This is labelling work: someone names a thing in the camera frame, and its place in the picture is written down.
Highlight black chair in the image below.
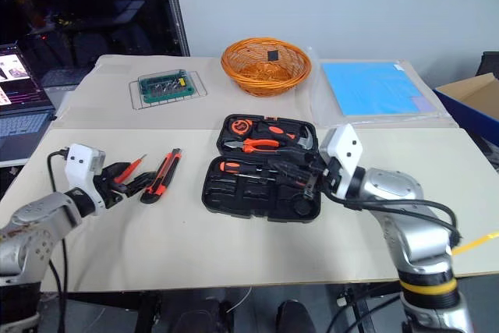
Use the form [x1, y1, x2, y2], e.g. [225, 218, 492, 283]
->
[476, 51, 499, 81]

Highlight orange black tape measure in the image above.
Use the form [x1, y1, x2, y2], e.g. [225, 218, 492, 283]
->
[228, 118, 257, 137]

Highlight green box with clear lid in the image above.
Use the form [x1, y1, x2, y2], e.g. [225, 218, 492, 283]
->
[139, 69, 196, 104]

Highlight aluminium profile post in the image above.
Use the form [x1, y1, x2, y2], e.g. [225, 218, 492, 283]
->
[158, 0, 192, 57]

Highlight orange wicker basket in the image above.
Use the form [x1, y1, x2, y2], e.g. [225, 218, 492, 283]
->
[220, 37, 313, 98]

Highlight blue paper sheet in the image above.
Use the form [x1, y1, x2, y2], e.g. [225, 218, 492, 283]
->
[322, 60, 436, 118]

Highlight open laptop computer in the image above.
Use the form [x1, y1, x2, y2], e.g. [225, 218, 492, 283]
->
[0, 41, 58, 163]

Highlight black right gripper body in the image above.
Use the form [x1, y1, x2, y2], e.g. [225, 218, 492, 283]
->
[303, 156, 345, 198]

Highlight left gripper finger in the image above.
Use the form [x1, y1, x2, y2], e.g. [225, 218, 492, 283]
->
[103, 161, 133, 182]
[123, 172, 157, 198]

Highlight blue sheet in plastic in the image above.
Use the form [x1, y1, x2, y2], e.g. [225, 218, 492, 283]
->
[306, 46, 462, 128]

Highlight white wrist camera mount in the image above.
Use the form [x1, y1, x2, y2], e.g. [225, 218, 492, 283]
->
[318, 123, 364, 198]
[63, 144, 107, 210]

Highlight small orange screwdriver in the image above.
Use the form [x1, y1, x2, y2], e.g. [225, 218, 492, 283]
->
[115, 154, 148, 185]

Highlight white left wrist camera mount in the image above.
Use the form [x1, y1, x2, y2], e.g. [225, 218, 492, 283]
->
[63, 144, 107, 210]

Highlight dark rounded shape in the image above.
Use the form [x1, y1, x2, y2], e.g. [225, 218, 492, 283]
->
[275, 299, 317, 333]

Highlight black plastic tool case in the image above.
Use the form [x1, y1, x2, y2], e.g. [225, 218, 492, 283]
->
[201, 113, 324, 224]

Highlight orange black handled screwdriver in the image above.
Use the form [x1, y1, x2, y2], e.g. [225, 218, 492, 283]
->
[218, 161, 274, 175]

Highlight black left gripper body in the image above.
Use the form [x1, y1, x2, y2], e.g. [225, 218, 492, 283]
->
[92, 168, 126, 206]

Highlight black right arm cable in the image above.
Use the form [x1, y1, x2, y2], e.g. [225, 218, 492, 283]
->
[330, 188, 463, 249]

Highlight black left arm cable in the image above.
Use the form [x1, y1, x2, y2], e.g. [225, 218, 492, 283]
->
[46, 147, 73, 333]

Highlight orange handled pliers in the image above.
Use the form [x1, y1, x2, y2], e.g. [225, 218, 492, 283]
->
[224, 137, 281, 154]

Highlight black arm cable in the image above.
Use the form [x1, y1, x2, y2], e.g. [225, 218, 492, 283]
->
[46, 147, 73, 333]
[330, 188, 463, 249]

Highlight black round tape roll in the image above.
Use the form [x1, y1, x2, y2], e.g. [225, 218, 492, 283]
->
[292, 197, 313, 217]

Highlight claw hammer orange black handle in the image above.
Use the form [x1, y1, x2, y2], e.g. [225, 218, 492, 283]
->
[255, 121, 318, 152]

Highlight yellow strip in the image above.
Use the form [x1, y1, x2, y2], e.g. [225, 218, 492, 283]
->
[453, 231, 499, 257]

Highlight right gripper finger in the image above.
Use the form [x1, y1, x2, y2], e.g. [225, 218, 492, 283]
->
[277, 172, 313, 190]
[268, 158, 317, 175]

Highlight blue cardboard box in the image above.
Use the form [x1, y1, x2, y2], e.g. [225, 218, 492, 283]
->
[432, 71, 499, 147]

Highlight orange black utility knife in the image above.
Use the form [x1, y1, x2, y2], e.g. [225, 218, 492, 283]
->
[140, 147, 183, 204]

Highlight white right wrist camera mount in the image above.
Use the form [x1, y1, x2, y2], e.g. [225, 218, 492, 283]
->
[318, 123, 364, 198]

